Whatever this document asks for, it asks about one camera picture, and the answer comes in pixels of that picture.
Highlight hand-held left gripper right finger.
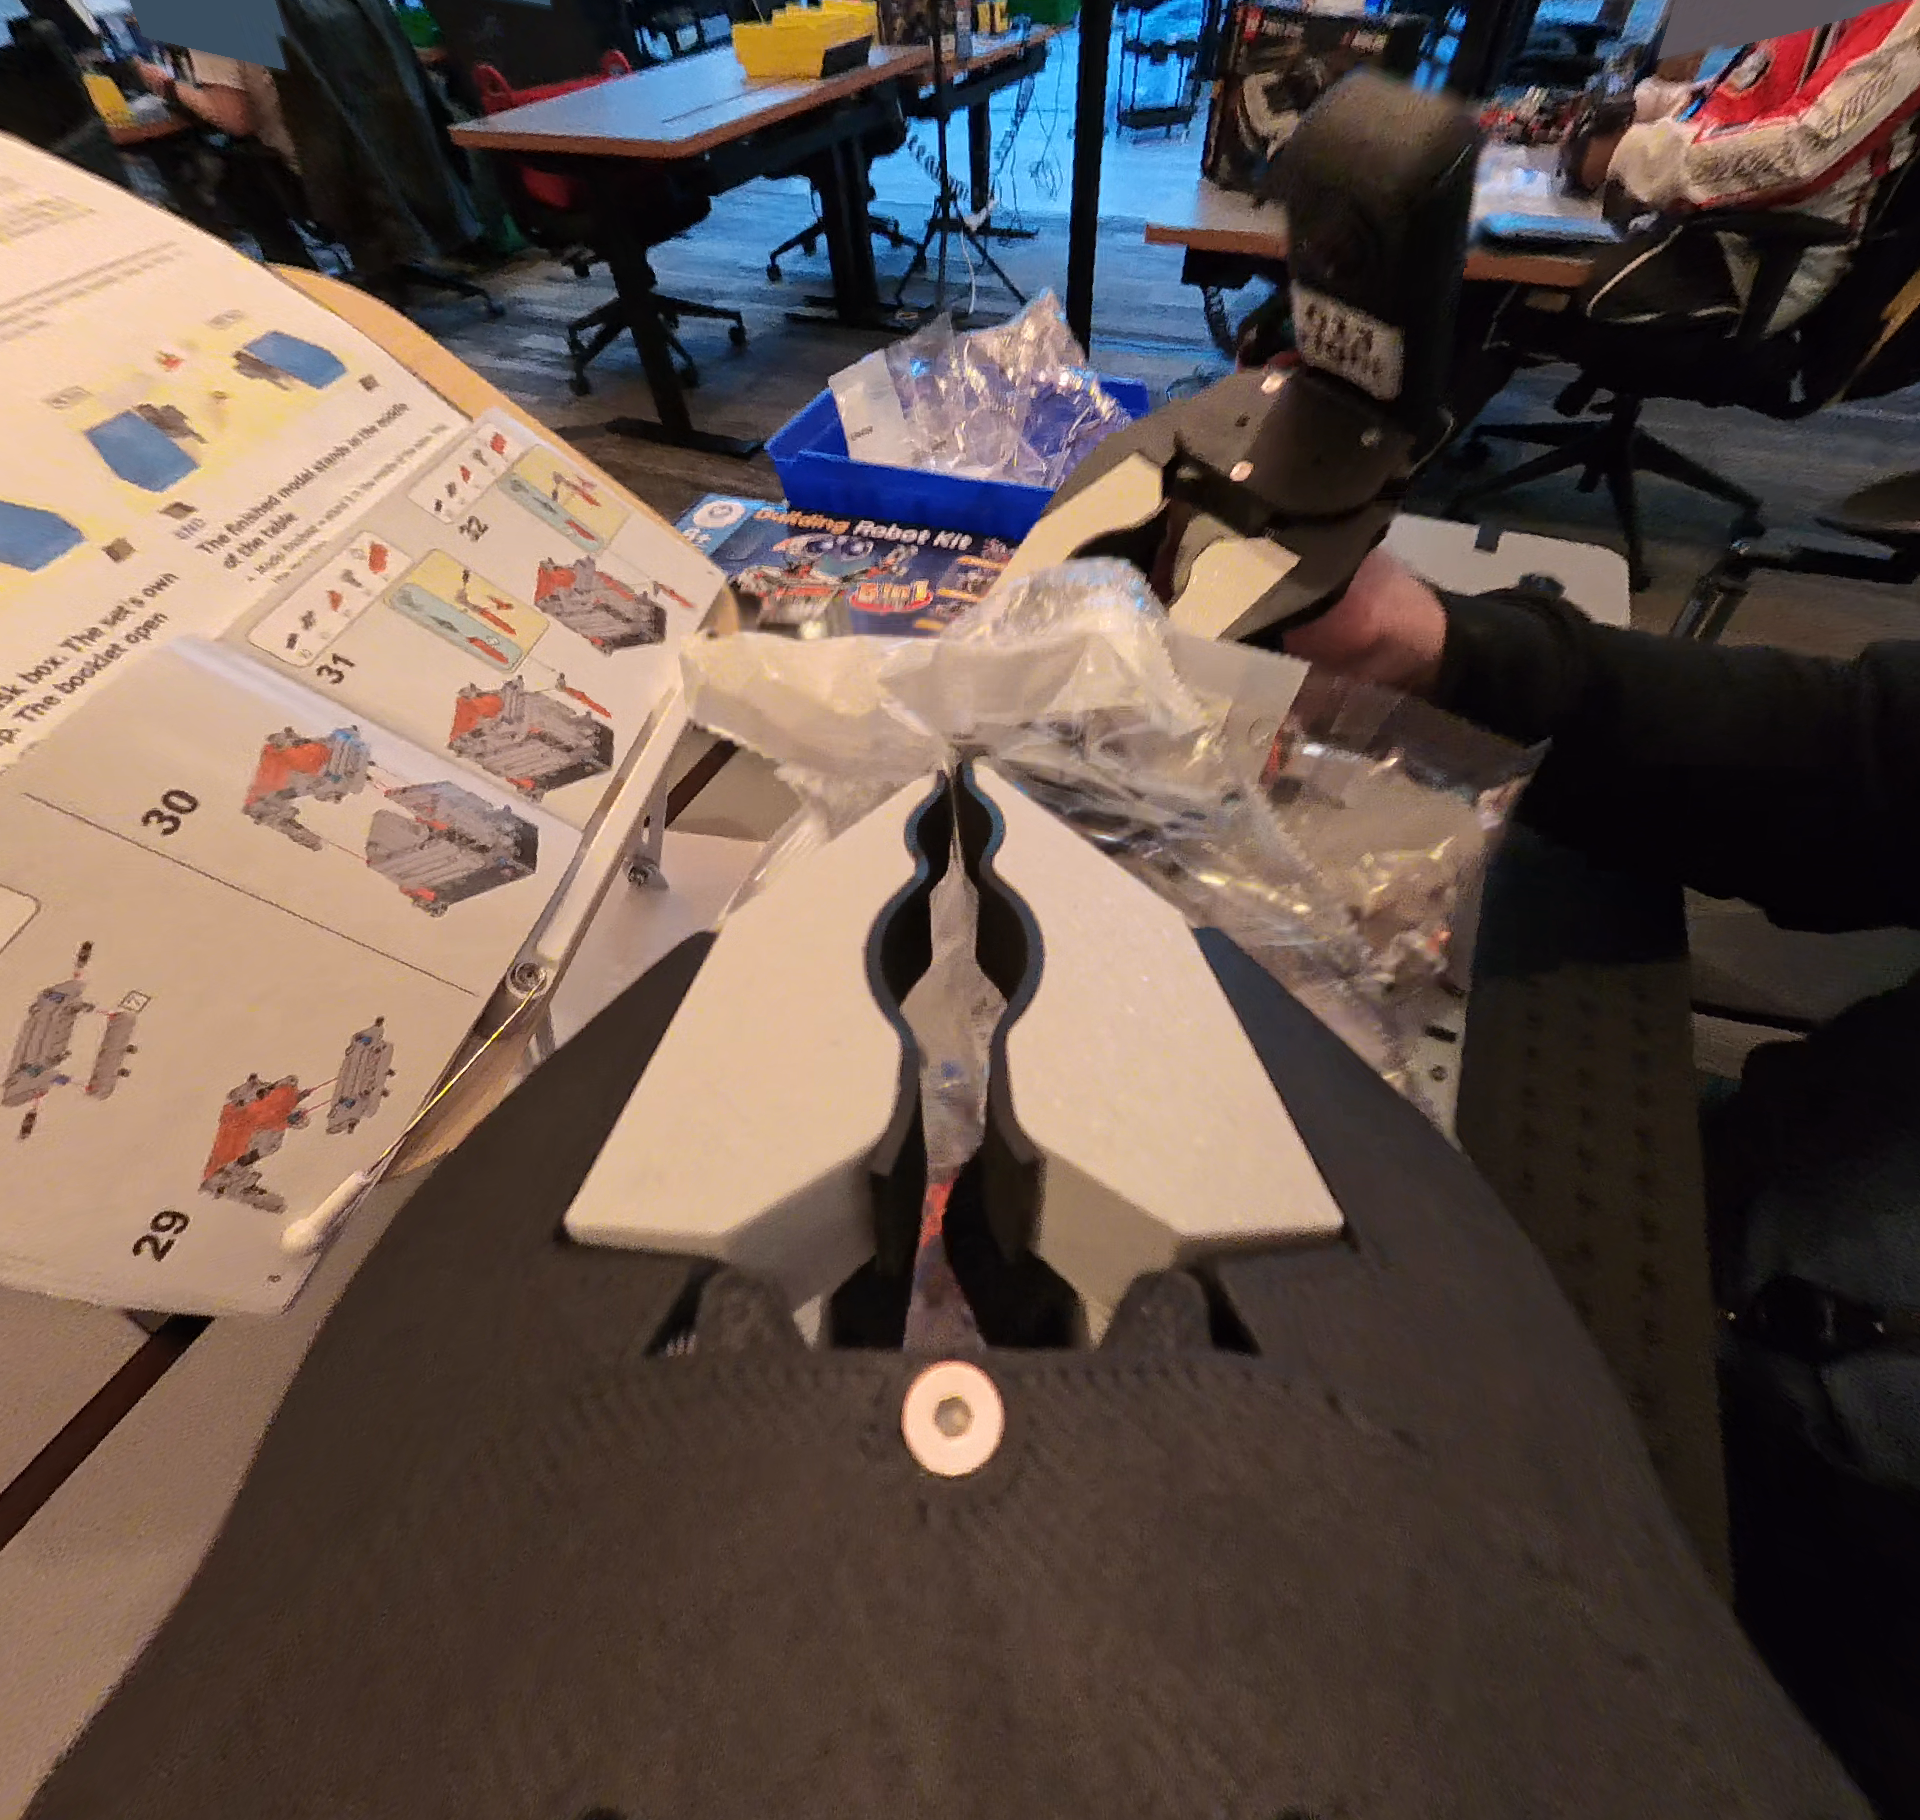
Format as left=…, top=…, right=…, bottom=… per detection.
left=960, top=763, right=1346, bottom=1324

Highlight yellow plastic bin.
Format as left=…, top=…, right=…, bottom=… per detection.
left=733, top=0, right=882, bottom=74

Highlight black perforated mat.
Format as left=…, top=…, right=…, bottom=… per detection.
left=1455, top=815, right=1741, bottom=1612

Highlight wooden office table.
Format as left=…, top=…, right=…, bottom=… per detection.
left=1141, top=164, right=1636, bottom=292
left=450, top=37, right=1054, bottom=457

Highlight blue robot kit box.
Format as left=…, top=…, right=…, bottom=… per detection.
left=678, top=493, right=1037, bottom=644

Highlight blue plastic bin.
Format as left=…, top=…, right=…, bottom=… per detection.
left=766, top=366, right=1156, bottom=545

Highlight instruction booklet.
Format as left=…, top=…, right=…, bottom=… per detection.
left=0, top=134, right=738, bottom=1320

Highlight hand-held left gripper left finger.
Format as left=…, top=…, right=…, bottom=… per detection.
left=568, top=763, right=957, bottom=1320

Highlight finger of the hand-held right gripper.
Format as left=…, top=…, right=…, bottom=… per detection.
left=1004, top=457, right=1203, bottom=584
left=1156, top=531, right=1298, bottom=648

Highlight clear plastic bag with pieces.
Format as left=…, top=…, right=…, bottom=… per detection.
left=669, top=554, right=1540, bottom=1329

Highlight person's right forearm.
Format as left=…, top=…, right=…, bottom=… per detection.
left=1417, top=584, right=1920, bottom=938

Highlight person's right hand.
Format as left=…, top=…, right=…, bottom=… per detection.
left=1298, top=554, right=1465, bottom=699

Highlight black office chair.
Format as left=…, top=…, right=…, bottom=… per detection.
left=1469, top=184, right=1920, bottom=590

